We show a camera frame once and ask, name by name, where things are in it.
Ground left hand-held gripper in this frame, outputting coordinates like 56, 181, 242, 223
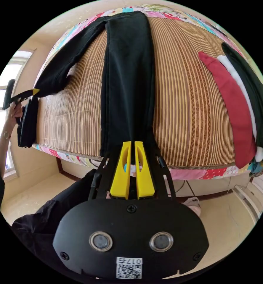
9, 88, 41, 106

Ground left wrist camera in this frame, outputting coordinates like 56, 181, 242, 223
2, 79, 16, 110

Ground person's left hand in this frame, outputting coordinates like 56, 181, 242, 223
5, 103, 23, 134

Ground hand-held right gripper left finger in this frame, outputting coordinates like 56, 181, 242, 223
109, 141, 132, 199

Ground person's body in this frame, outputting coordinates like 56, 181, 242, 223
0, 156, 105, 284

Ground window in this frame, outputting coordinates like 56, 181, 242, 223
0, 49, 35, 178

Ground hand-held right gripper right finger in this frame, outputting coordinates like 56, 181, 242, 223
134, 141, 156, 199

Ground person's left forearm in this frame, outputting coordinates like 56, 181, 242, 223
0, 130, 12, 161

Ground black pants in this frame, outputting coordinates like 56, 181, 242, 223
17, 10, 161, 158

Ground bed with woven mat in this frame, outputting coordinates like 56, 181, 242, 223
32, 2, 263, 180

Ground pile of clothes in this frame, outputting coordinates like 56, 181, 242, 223
198, 42, 263, 170

